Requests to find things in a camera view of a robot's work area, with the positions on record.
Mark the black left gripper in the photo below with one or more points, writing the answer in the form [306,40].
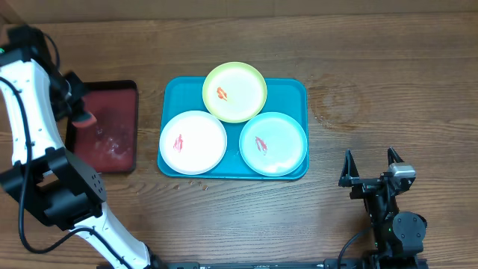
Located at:
[77,101]

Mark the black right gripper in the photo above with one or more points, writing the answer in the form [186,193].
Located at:
[349,177]

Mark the red black sponge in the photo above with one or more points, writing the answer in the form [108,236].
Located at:
[83,120]

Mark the light blue plate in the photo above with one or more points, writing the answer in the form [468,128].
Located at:
[273,144]

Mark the white plate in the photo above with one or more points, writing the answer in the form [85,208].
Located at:
[193,142]

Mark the yellow-green plate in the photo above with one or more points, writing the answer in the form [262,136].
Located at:
[234,92]

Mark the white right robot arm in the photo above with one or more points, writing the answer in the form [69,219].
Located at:
[398,234]

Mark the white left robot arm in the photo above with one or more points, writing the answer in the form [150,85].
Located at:
[46,179]

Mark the dark red water tray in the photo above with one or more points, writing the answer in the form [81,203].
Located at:
[110,144]

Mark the blue plastic tray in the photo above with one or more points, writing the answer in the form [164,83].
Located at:
[285,95]

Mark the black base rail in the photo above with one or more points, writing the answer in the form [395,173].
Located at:
[326,264]

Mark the cardboard back wall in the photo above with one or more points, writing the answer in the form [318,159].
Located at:
[59,11]

